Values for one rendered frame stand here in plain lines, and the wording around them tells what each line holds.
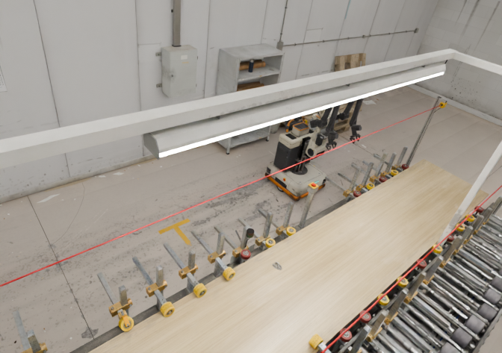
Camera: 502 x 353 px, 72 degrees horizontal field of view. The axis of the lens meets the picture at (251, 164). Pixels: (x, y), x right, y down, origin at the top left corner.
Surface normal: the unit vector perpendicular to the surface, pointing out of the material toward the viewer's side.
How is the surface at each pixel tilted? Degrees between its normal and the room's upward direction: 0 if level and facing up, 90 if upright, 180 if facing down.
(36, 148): 90
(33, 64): 90
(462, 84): 90
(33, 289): 0
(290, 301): 0
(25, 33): 90
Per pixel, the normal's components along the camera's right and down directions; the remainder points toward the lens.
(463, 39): -0.76, 0.28
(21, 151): 0.63, 0.51
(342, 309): 0.14, -0.81
